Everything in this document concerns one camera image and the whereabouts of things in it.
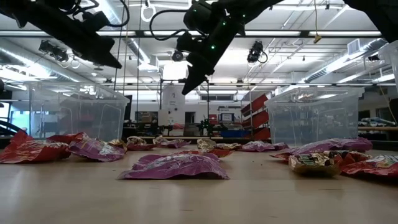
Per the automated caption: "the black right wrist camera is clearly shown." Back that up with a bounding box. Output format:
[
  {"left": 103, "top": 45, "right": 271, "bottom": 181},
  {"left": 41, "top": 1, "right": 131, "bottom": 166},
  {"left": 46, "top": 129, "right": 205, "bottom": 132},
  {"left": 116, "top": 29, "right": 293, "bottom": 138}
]
[{"left": 176, "top": 32, "right": 201, "bottom": 53}]

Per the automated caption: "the black left camera cable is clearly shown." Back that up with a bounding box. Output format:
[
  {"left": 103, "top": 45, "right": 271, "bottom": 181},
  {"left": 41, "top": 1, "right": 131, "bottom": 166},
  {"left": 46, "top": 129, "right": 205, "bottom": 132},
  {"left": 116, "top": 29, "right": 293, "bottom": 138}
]
[{"left": 67, "top": 0, "right": 131, "bottom": 28}]

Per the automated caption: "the black camera cable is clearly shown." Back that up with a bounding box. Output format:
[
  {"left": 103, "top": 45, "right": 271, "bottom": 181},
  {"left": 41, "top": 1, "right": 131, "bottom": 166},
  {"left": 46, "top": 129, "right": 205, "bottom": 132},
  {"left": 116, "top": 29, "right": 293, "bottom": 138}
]
[
  {"left": 67, "top": 0, "right": 131, "bottom": 28},
  {"left": 149, "top": 8, "right": 200, "bottom": 42}
]

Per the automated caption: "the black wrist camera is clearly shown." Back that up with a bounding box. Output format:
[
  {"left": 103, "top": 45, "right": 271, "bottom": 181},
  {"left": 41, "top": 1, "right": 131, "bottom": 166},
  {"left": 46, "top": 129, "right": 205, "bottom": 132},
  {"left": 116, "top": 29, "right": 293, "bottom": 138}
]
[
  {"left": 82, "top": 11, "right": 109, "bottom": 32},
  {"left": 176, "top": 32, "right": 201, "bottom": 53}
]

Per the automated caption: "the black right camera cable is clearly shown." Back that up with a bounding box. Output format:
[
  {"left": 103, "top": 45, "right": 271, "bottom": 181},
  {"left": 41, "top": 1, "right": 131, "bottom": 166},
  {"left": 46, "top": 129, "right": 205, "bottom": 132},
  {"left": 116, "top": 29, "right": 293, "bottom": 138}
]
[{"left": 149, "top": 8, "right": 200, "bottom": 42}]

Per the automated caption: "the large clear plastic bin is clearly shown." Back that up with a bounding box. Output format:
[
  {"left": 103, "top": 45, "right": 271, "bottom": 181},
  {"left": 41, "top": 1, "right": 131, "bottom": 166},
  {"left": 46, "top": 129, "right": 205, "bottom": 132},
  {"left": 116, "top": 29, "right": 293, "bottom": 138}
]
[{"left": 377, "top": 40, "right": 398, "bottom": 94}]

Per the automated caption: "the small monitor screen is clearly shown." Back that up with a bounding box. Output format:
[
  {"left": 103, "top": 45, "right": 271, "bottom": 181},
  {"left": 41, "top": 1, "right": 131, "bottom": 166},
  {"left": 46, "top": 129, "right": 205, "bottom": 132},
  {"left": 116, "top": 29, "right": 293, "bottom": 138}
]
[{"left": 219, "top": 112, "right": 234, "bottom": 124}]

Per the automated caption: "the wooden workbench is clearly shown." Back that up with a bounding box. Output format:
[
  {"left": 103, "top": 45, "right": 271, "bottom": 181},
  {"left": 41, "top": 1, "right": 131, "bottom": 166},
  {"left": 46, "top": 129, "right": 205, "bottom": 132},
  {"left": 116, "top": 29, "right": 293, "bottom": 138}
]
[{"left": 357, "top": 125, "right": 398, "bottom": 132}]

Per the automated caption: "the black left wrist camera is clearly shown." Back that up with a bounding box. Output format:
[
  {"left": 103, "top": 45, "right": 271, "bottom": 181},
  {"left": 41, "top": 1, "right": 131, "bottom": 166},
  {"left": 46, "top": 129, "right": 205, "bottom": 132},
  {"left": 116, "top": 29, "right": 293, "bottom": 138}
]
[{"left": 82, "top": 11, "right": 109, "bottom": 32}]

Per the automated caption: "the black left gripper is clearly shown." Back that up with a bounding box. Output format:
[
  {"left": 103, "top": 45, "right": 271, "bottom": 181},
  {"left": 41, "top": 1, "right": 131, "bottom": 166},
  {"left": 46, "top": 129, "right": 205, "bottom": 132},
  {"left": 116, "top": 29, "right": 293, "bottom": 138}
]
[{"left": 46, "top": 18, "right": 123, "bottom": 69}]

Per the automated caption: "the white hanging cable loop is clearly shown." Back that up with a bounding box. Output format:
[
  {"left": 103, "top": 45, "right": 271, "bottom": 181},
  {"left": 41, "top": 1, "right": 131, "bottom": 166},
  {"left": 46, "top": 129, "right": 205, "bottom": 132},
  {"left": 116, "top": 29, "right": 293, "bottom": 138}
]
[{"left": 140, "top": 0, "right": 156, "bottom": 23}]

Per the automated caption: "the white vent box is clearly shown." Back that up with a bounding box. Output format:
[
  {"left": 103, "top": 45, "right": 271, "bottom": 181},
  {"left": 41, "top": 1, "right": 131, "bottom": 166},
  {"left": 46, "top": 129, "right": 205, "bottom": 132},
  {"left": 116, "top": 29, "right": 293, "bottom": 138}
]
[{"left": 347, "top": 39, "right": 361, "bottom": 55}]

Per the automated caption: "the red bin shelving rack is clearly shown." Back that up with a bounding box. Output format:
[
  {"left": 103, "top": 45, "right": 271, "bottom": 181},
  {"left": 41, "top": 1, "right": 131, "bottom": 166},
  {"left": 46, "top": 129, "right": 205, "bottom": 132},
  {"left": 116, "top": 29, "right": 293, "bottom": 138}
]
[{"left": 239, "top": 93, "right": 272, "bottom": 141}]

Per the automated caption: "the black ceiling camera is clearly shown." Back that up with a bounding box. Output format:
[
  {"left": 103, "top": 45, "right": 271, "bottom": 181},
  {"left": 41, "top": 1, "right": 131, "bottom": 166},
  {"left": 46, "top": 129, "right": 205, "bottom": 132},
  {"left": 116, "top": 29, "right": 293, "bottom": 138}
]
[
  {"left": 171, "top": 49, "right": 185, "bottom": 62},
  {"left": 37, "top": 39, "right": 70, "bottom": 63},
  {"left": 247, "top": 40, "right": 268, "bottom": 65}
]

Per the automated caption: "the black metal frame stand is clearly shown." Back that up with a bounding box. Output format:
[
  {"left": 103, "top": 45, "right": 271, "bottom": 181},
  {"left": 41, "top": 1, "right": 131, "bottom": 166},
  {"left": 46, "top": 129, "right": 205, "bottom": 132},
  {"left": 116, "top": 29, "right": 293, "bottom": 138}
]
[{"left": 159, "top": 79, "right": 211, "bottom": 138}]

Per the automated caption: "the yellow hanging power plug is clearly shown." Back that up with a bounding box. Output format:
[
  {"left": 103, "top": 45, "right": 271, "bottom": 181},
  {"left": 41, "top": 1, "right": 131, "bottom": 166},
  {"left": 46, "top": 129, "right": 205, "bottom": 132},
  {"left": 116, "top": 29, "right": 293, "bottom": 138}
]
[{"left": 313, "top": 0, "right": 323, "bottom": 44}]

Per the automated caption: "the small clear plastic bin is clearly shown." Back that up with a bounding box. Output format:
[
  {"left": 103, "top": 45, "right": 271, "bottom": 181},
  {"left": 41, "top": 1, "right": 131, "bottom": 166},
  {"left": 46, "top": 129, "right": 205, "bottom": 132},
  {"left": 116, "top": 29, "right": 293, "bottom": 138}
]
[
  {"left": 266, "top": 86, "right": 365, "bottom": 147},
  {"left": 27, "top": 81, "right": 131, "bottom": 142}
]

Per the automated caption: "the white cabinet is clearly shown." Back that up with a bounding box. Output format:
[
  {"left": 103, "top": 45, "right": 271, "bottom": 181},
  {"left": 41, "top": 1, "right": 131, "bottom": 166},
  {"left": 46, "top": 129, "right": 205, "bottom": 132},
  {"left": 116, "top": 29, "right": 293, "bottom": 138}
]
[{"left": 161, "top": 84, "right": 187, "bottom": 127}]

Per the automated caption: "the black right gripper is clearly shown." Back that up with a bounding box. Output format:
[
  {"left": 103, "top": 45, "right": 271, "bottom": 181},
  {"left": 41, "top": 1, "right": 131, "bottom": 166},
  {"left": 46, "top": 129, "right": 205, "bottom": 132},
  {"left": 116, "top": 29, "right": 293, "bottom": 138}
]
[{"left": 181, "top": 14, "right": 245, "bottom": 96}]

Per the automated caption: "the blue storage bin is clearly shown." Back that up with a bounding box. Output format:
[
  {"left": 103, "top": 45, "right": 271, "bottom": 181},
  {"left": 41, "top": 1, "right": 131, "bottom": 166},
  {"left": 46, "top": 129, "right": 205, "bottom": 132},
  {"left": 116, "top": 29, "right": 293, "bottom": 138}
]
[{"left": 220, "top": 129, "right": 251, "bottom": 139}]

